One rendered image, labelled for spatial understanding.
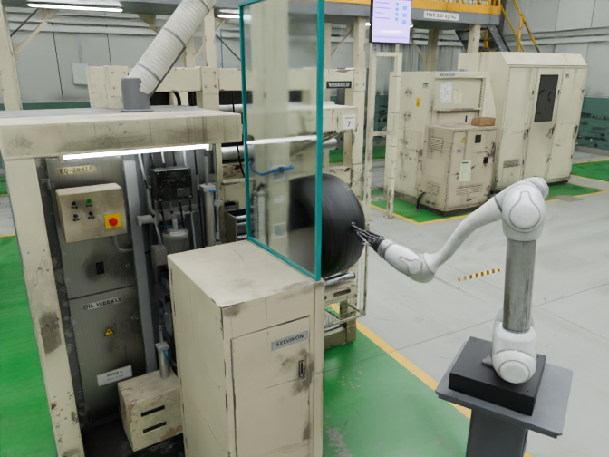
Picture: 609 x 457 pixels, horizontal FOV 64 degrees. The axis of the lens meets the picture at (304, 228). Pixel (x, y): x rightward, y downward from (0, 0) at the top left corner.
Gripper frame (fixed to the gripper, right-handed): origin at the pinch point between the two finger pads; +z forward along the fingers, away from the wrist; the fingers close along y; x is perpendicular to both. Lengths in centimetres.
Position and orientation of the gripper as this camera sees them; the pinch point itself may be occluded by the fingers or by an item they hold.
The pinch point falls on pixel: (356, 230)
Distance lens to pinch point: 240.6
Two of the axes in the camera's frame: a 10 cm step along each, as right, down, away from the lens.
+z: -5.3, -3.9, 7.5
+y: -8.4, 1.7, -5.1
